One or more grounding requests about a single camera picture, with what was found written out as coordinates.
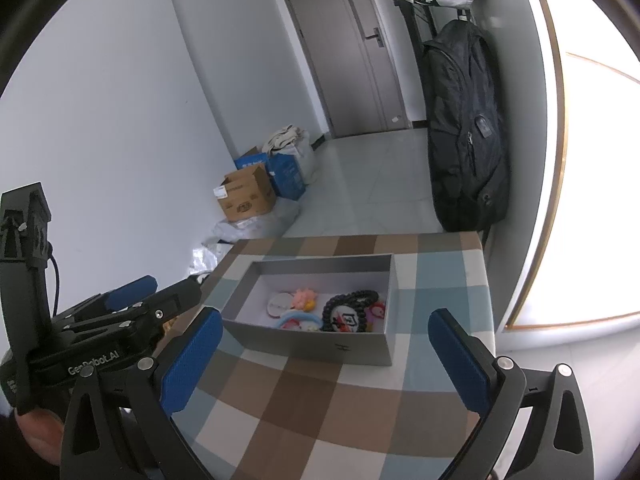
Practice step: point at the clear plastic sheet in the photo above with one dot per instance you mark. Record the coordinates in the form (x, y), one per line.
(240, 232)

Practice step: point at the purple bangle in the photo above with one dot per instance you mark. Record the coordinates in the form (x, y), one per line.
(372, 317)

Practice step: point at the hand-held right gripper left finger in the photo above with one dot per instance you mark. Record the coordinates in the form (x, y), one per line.
(192, 360)

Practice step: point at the pink and yellow charm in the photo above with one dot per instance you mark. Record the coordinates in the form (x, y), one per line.
(303, 299)

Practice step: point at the grey cardboard box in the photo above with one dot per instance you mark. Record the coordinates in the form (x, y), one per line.
(310, 345)

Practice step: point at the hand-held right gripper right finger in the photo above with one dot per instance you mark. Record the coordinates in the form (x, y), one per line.
(460, 360)

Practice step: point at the person's left hand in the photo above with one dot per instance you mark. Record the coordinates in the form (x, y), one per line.
(40, 432)

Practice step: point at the small blue carton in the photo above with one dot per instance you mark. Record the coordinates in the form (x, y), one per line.
(248, 161)

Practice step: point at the large blue carton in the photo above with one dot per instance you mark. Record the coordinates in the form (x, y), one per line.
(287, 175)

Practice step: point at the white bag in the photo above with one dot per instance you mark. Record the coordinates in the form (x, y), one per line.
(295, 145)

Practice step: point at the brown cardboard box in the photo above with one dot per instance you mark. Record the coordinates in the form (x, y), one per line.
(245, 195)

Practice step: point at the grey door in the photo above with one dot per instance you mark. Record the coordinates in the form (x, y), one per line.
(345, 60)

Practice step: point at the black backpack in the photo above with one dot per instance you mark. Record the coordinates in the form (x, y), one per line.
(465, 135)

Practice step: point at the white round compact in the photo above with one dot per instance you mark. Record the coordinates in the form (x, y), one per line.
(280, 305)

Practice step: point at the checkered tablecloth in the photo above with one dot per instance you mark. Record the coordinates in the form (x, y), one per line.
(310, 410)

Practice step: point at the light blue bangle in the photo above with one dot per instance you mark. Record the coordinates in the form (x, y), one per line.
(300, 316)

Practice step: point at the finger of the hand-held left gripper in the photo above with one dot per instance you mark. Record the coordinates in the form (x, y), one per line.
(177, 297)
(132, 290)

